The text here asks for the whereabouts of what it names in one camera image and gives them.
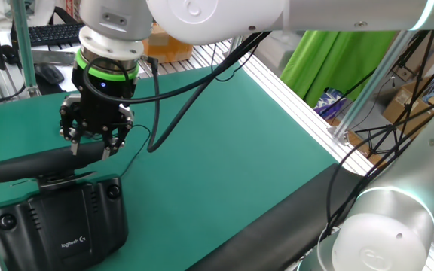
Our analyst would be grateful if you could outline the green wrist adapter ring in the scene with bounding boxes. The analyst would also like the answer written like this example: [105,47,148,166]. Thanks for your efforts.
[74,48,141,82]

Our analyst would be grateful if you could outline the black computer mouse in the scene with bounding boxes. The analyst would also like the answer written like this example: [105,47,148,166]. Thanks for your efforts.
[34,62,66,85]

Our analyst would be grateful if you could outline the black USB cable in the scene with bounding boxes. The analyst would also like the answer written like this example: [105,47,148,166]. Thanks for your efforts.
[121,123,152,178]

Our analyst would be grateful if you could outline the green table mat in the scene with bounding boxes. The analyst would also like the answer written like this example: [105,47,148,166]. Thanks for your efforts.
[0,67,338,271]

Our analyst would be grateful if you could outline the taped cardboard box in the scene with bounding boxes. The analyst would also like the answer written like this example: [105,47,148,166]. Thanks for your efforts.
[141,22,195,64]

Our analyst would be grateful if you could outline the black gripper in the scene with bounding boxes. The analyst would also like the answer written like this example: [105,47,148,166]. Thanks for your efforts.
[59,69,139,161]

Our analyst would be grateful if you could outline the green cloth curtain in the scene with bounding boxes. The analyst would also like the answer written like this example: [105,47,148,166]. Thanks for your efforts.
[280,29,397,108]

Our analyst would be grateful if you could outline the silver metal plate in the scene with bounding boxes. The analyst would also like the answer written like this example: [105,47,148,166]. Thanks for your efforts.
[31,50,78,67]

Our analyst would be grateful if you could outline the blue white patterned bag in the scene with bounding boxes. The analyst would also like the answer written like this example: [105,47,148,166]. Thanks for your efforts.
[313,87,348,120]

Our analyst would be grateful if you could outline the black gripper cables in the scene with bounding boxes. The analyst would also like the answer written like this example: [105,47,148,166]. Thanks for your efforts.
[82,32,273,154]

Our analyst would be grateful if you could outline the black computer keyboard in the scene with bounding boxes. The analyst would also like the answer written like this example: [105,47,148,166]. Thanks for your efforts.
[10,22,86,48]

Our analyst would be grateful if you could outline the black Logitech wheel base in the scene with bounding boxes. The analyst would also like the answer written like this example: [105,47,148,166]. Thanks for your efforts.
[0,175,130,271]

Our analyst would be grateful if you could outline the open cardboard box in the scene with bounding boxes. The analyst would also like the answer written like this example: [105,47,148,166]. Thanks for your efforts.
[381,70,434,131]

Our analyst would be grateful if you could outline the black tripod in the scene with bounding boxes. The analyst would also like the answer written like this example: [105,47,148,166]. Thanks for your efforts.
[354,29,434,159]

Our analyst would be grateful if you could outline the black leather steering wheel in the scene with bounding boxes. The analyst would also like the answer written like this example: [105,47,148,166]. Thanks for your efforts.
[0,141,124,189]

